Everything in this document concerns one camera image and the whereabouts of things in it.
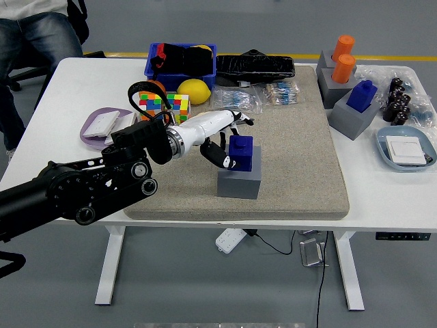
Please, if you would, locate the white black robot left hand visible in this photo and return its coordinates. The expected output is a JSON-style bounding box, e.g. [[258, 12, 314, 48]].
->
[[175, 109, 255, 171]]

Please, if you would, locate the blue square seal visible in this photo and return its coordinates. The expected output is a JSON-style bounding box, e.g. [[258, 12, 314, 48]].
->
[[227, 135, 255, 172], [346, 80, 378, 113]]

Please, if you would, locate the grey square seal holder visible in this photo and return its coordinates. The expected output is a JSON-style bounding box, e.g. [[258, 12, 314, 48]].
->
[[216, 145, 262, 200], [328, 89, 382, 141]]

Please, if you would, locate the grey round-hole seal holder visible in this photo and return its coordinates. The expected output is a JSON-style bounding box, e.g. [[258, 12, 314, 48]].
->
[[317, 66, 358, 110], [315, 49, 358, 83]]

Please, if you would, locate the orange cylinder seal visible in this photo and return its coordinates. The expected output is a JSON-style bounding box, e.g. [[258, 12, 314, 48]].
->
[[331, 34, 356, 62], [331, 53, 356, 85]]

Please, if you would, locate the multicolour puzzle cube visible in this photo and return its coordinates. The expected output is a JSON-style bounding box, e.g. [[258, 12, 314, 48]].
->
[[138, 94, 165, 122], [165, 94, 191, 124]]

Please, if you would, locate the clear bag of blue resistors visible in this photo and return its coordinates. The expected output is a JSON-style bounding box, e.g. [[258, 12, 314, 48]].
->
[[210, 85, 264, 114]]

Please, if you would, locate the yellow lemon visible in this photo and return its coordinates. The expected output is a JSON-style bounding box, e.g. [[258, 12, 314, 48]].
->
[[176, 78, 212, 105]]

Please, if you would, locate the blue plastic bin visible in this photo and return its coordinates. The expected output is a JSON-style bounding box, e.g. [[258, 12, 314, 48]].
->
[[143, 42, 218, 90]]

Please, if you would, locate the orange fruit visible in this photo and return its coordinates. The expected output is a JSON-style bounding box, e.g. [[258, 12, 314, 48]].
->
[[138, 80, 167, 96]]

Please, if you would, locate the black cloth bag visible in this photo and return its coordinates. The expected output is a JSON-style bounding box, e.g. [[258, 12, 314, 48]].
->
[[150, 42, 214, 76]]

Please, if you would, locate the black plastic-wrapped long object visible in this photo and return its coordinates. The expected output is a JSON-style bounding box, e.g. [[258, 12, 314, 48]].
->
[[216, 49, 296, 83]]

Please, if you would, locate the clear bag of brown resistors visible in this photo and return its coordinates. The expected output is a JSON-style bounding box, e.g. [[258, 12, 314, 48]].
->
[[254, 81, 302, 107]]

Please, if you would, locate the grey-brown table mat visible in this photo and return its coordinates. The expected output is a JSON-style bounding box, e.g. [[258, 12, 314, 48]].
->
[[122, 65, 351, 221]]

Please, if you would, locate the white power strip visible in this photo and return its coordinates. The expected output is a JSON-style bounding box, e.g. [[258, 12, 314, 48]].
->
[[214, 228, 247, 255]]

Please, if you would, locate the purple plastic tray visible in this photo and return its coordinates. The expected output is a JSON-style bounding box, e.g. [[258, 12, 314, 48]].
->
[[79, 107, 139, 151]]

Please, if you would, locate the black office chair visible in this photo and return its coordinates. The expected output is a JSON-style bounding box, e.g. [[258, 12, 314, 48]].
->
[[5, 0, 107, 111]]

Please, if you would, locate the white table leg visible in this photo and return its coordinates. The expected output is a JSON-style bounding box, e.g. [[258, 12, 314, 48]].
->
[[333, 230, 365, 312], [94, 225, 126, 306]]

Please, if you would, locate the light blue plastic tray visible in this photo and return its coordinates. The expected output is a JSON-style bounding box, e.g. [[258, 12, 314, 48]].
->
[[375, 125, 437, 173]]

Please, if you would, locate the clear plastic bag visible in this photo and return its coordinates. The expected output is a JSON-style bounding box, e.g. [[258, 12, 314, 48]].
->
[[354, 64, 393, 89]]

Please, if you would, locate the clear bag of black capacitors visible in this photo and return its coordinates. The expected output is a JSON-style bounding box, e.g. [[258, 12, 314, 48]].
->
[[375, 66, 432, 127]]

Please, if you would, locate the person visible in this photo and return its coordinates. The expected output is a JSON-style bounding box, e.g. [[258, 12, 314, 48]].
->
[[0, 0, 85, 165]]

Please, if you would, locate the clear bag of blue parts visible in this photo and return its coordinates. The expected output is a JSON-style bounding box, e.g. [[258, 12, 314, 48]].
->
[[408, 97, 437, 129]]

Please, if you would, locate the black table control panel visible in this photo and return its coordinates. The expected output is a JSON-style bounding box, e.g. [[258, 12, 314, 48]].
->
[[375, 232, 431, 241]]

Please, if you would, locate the white wall switch panel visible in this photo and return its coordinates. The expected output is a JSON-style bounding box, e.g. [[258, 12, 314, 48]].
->
[[385, 135, 429, 167], [104, 112, 139, 146], [83, 110, 121, 139]]

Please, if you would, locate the black power cable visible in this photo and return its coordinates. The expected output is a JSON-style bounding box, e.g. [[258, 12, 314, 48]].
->
[[254, 230, 295, 256]]

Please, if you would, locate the silver metal bracket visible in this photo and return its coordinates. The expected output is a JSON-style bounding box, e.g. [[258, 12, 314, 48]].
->
[[299, 238, 330, 268]]

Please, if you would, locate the long black floor cable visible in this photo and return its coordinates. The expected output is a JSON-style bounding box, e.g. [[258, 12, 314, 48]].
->
[[314, 231, 329, 328]]

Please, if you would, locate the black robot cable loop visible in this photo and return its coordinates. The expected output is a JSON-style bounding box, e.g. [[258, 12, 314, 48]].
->
[[0, 251, 27, 279]]

